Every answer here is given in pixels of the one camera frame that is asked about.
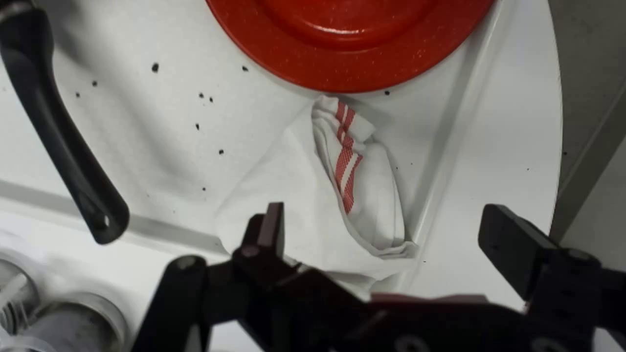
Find black frying pan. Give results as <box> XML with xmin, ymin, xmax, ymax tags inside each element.
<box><xmin>0</xmin><ymin>0</ymin><xmax>129</xmax><ymax>245</ymax></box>

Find white tray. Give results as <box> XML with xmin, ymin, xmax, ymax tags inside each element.
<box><xmin>0</xmin><ymin>0</ymin><xmax>525</xmax><ymax>352</ymax></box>

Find red plate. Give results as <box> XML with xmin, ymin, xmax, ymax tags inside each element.
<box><xmin>206</xmin><ymin>0</ymin><xmax>497</xmax><ymax>92</ymax></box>

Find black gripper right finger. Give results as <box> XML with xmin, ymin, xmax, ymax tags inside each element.
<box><xmin>480</xmin><ymin>204</ymin><xmax>601</xmax><ymax>313</ymax></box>

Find white towel with red stripes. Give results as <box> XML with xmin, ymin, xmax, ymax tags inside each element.
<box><xmin>212</xmin><ymin>96</ymin><xmax>423</xmax><ymax>301</ymax></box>

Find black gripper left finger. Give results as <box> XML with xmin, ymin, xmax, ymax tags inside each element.
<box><xmin>233</xmin><ymin>204</ymin><xmax>304</xmax><ymax>294</ymax></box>

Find round white table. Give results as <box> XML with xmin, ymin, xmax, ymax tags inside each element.
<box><xmin>397</xmin><ymin>0</ymin><xmax>564</xmax><ymax>309</ymax></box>

